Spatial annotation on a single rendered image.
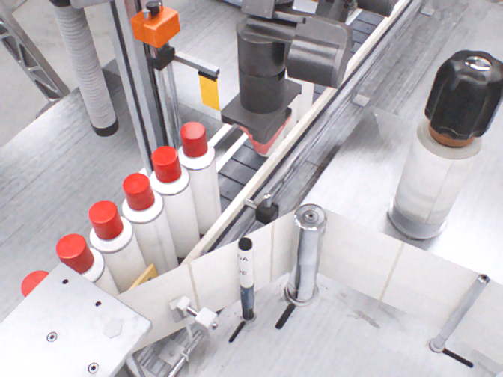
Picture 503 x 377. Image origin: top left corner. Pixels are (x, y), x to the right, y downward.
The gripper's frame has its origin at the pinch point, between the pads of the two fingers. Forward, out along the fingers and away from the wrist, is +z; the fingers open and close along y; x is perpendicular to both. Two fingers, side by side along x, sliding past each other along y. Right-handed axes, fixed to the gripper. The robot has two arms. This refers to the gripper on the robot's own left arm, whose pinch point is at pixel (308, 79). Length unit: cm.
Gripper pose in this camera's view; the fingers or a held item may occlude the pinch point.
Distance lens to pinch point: 96.5
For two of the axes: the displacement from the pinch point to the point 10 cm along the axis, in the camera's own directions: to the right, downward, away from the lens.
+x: 4.5, -1.3, 8.8
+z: -3.0, 9.1, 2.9
